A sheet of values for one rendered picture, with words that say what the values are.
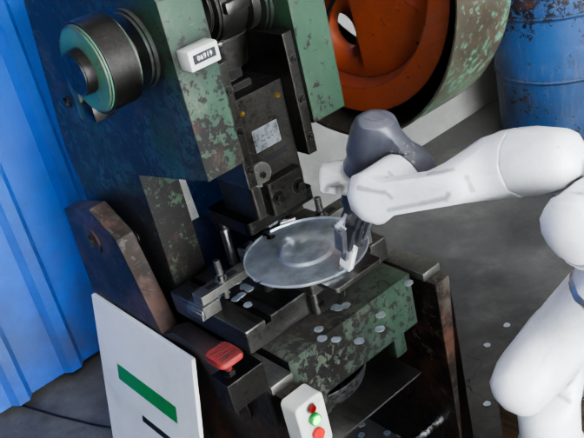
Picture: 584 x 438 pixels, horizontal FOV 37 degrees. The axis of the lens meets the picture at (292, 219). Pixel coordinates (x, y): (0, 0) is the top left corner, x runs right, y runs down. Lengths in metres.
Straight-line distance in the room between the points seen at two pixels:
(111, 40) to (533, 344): 0.91
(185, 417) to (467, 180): 1.09
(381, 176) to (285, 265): 0.51
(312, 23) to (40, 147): 1.34
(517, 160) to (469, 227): 2.12
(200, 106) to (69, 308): 1.59
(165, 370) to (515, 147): 1.17
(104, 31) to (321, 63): 0.49
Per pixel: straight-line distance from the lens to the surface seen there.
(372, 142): 1.58
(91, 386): 3.17
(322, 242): 1.99
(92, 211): 2.20
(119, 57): 1.65
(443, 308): 2.12
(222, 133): 1.75
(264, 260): 1.99
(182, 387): 2.17
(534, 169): 1.36
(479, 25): 1.85
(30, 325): 3.12
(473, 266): 3.24
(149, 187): 2.05
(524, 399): 1.49
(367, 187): 1.51
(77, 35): 1.68
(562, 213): 1.29
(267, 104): 1.87
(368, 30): 2.08
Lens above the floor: 1.79
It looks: 28 degrees down
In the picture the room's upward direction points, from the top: 14 degrees counter-clockwise
